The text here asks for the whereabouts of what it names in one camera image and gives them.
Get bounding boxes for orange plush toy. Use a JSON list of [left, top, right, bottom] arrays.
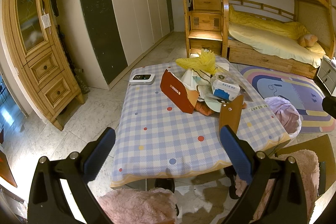
[[195, 101, 247, 117]]

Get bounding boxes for blue white tissue pack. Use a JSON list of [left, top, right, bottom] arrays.
[[212, 80, 240, 101]]

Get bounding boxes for red cardboard box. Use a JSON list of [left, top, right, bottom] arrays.
[[160, 69, 199, 114]]

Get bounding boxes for clear plastic bag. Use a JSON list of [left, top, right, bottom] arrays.
[[211, 63, 253, 102]]

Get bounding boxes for white bedside table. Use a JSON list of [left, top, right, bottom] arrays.
[[317, 56, 336, 97]]

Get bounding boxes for rainbow oval rug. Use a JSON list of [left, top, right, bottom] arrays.
[[238, 64, 335, 134]]

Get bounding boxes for brown cardboard sheet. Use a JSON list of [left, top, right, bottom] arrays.
[[275, 134, 335, 202]]

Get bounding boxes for pink fluffy chair right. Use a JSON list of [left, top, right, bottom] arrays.
[[251, 149, 319, 223]]

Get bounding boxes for checkered tablecloth table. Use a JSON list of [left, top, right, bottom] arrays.
[[110, 56, 290, 188]]

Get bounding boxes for plush bear toy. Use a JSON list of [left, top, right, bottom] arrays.
[[298, 34, 318, 48]]

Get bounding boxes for pink fluffy chair cushion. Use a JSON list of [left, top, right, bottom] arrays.
[[97, 188, 177, 223]]

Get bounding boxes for yellow bed duvet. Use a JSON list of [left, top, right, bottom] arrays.
[[228, 5, 326, 68]]

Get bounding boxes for white digital timer device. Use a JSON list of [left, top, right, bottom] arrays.
[[129, 73, 155, 85]]

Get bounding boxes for wooden cabinet glass door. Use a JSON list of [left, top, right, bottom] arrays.
[[2, 0, 84, 130]]

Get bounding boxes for paper tag on cabinet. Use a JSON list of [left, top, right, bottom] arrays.
[[41, 14, 51, 29]]

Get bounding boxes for wooden stair drawers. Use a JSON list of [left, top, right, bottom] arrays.
[[183, 0, 228, 57]]

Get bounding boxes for white wardrobe with holes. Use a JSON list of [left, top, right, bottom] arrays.
[[80, 0, 173, 85]]

